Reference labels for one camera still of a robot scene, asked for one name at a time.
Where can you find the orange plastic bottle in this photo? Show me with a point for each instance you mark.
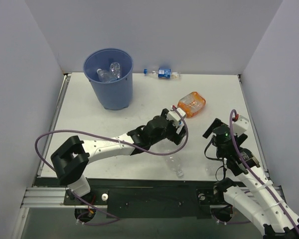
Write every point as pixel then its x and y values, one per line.
pixel 192 104

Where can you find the blue cap labelled bottle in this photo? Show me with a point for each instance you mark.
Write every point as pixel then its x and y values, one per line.
pixel 162 73

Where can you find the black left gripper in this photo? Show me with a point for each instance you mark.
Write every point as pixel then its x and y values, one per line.
pixel 173 129

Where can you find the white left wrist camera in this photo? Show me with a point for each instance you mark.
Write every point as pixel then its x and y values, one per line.
pixel 173 115

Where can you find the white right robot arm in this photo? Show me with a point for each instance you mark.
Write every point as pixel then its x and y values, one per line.
pixel 267 210

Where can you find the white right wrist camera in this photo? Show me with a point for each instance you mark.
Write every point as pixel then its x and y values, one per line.
pixel 240 125

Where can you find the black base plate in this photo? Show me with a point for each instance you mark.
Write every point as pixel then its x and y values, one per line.
pixel 154 199

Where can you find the clear bottle white cap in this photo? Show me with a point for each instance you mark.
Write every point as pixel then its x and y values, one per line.
pixel 116 70

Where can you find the long clear plastic bottle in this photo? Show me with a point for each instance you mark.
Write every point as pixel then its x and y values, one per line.
pixel 174 163

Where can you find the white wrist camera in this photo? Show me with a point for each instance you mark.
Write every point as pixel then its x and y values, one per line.
pixel 240 125
pixel 173 115

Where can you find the clear bottle blue label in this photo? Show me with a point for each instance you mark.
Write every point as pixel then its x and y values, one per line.
pixel 105 76

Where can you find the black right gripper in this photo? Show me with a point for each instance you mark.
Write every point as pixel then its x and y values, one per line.
pixel 213 127

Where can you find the crushed clear plastic bottle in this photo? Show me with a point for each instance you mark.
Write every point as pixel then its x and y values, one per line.
pixel 211 168

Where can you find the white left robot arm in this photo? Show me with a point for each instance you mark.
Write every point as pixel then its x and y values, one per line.
pixel 72 157

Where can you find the blue plastic bin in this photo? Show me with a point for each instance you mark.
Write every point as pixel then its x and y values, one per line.
pixel 116 95

